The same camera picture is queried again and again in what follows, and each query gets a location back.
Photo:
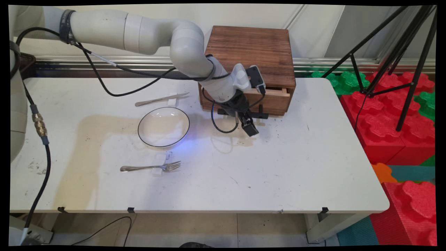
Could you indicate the teal foam mat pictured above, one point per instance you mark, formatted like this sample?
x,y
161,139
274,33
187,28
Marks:
x,y
411,173
359,233

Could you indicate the silver table knife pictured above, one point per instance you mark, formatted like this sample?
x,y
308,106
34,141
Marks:
x,y
156,100

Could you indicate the white table leg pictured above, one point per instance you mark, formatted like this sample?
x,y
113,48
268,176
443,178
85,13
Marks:
x,y
327,226

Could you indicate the white plate with black rim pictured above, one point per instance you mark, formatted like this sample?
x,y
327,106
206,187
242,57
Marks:
x,y
163,127

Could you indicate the black tripod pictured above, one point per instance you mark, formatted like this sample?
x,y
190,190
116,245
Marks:
x,y
417,73

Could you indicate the green foam block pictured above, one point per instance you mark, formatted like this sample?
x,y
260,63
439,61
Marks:
x,y
427,103
348,82

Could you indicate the orange foam mat piece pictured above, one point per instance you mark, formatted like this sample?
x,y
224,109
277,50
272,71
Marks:
x,y
383,172

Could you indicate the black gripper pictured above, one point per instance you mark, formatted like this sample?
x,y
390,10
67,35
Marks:
x,y
237,104

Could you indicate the white and grey wrist camera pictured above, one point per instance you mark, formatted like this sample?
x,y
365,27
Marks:
x,y
256,76

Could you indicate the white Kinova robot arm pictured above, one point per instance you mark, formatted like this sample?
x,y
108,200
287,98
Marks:
x,y
153,35

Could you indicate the red foam block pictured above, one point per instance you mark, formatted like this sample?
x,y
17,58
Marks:
x,y
379,132
390,82
411,209

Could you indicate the white fork rest block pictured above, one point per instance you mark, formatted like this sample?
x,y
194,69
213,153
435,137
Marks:
x,y
159,160

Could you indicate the small white knife rest block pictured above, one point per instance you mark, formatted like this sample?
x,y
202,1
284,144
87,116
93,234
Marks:
x,y
172,102

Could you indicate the dark brown woven basket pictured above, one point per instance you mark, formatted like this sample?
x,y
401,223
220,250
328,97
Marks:
x,y
29,64

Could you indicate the metal wall rail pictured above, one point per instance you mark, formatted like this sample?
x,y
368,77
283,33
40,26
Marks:
x,y
52,66

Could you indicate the dark wooden drawer cabinet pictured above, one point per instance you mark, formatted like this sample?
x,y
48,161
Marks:
x,y
258,48

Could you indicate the silver fork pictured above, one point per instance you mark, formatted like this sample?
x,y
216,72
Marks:
x,y
139,168

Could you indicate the grey metal base frame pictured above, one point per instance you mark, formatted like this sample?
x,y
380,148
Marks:
x,y
35,237

